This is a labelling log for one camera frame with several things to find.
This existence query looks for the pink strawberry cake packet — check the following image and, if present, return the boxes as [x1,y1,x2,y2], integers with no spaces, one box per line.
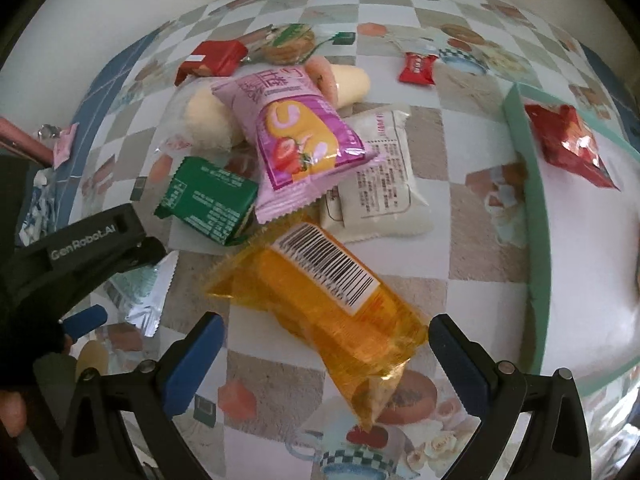
[211,66,380,225]

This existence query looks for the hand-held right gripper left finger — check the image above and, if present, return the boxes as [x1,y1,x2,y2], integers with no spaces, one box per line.
[60,311,226,480]

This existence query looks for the pink brown board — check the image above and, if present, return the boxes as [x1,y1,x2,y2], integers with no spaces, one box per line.
[0,117,56,166]

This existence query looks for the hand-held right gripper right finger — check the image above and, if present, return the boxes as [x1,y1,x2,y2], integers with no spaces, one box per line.
[429,313,593,480]

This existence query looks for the red box-shaped snack packet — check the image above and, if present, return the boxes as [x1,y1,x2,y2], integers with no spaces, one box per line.
[174,40,248,86]

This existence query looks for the beige rounded object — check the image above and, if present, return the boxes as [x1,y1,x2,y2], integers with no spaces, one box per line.
[75,340,108,383]

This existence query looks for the red crinkled snack packet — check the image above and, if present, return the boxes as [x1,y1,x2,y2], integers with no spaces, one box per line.
[523,102,621,191]

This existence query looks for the person's left hand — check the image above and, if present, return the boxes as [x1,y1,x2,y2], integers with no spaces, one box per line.
[0,389,27,438]

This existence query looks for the red candy packet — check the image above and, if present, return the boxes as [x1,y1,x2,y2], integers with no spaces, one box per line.
[398,51,438,86]

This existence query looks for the teal-rimmed white tray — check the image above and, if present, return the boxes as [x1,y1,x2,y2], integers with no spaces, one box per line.
[502,82,640,401]

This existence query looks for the clear packet with white roll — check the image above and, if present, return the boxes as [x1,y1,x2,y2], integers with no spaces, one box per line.
[157,82,246,156]

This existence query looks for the orange snack packet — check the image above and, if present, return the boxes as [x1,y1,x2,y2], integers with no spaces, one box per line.
[205,220,431,433]

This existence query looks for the silver green foil packet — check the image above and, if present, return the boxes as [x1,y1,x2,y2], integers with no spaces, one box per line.
[107,252,180,338]

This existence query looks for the burger cookie packet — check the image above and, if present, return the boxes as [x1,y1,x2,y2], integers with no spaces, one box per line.
[240,24,317,66]

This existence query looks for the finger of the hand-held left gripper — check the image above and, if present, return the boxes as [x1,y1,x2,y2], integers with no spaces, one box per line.
[59,305,109,342]
[107,235,169,282]

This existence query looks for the blue white patterned packet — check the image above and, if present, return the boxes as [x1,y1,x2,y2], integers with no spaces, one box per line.
[17,170,61,248]

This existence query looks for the checkered printed tablecloth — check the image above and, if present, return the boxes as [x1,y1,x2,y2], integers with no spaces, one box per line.
[10,0,640,480]

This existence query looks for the white snack packet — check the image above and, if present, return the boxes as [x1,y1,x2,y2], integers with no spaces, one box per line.
[319,109,434,245]

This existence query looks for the pink candy wrapper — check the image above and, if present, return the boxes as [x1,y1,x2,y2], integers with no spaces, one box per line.
[52,122,81,170]

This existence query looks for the small green snack packet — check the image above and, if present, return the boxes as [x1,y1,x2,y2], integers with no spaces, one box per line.
[316,31,357,51]

